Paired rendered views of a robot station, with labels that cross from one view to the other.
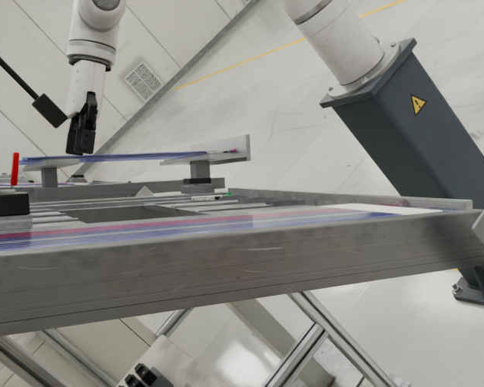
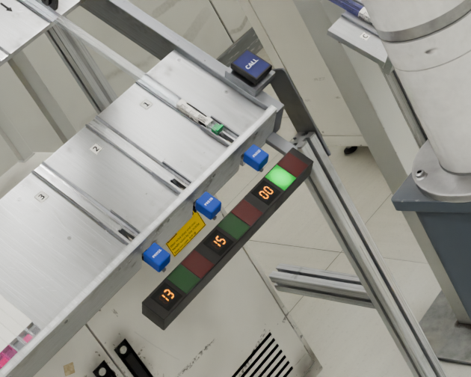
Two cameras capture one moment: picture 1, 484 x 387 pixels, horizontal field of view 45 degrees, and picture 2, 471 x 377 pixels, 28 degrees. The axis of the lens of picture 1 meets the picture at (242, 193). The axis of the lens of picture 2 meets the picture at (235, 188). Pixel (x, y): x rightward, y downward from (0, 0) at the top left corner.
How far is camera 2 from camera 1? 1.46 m
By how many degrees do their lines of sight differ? 70
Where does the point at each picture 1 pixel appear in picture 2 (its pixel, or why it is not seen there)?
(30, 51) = not seen: outside the picture
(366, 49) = (444, 143)
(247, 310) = (395, 185)
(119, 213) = (151, 41)
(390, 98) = (439, 231)
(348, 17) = (424, 83)
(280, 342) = (425, 242)
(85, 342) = not seen: hidden behind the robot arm
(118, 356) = not seen: hidden behind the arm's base
